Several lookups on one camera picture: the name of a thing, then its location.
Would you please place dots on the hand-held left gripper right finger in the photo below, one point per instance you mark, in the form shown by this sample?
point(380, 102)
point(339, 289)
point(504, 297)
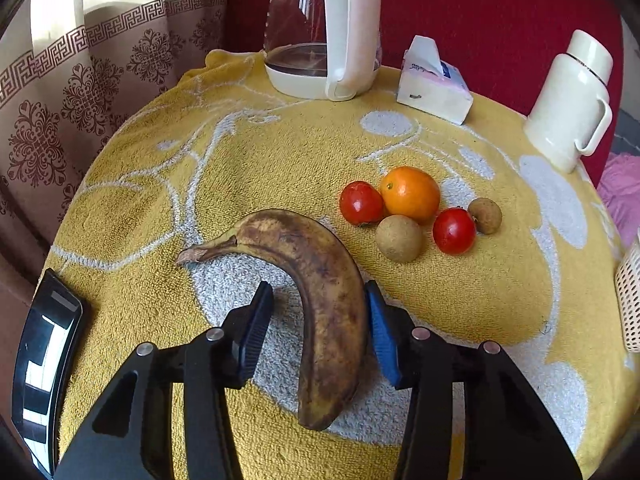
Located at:
point(382, 330)

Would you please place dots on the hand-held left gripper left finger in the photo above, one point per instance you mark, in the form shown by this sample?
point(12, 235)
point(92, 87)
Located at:
point(255, 330)

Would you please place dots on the overripe brown banana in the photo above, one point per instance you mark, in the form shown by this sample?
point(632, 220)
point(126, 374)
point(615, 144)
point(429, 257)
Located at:
point(330, 310)

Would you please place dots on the white perforated plastic basket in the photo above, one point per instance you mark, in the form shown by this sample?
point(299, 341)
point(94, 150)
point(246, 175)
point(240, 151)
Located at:
point(631, 300)

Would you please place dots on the red cherry tomato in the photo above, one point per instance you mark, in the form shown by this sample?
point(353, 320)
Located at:
point(454, 231)
point(360, 203)

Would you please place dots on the round orange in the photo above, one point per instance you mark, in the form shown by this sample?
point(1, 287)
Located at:
point(412, 192)

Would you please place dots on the smaller brown kiwi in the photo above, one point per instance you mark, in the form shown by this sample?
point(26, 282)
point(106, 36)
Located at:
point(485, 216)

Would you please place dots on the white tissue pack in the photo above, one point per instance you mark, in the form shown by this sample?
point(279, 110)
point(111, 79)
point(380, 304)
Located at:
point(430, 92)

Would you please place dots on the pink dotted blanket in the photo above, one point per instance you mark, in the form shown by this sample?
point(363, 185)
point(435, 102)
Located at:
point(622, 190)

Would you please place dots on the cream thermos flask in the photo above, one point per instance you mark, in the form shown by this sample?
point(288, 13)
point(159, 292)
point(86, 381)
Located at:
point(565, 105)

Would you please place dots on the beige patterned curtain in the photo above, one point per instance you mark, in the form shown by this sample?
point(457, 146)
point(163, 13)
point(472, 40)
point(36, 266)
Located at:
point(100, 60)

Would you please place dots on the grey padded headboard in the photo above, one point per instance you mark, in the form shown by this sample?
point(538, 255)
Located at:
point(631, 132)

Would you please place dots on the red textured cloth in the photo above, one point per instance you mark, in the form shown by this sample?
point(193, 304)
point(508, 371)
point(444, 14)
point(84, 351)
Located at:
point(475, 5)

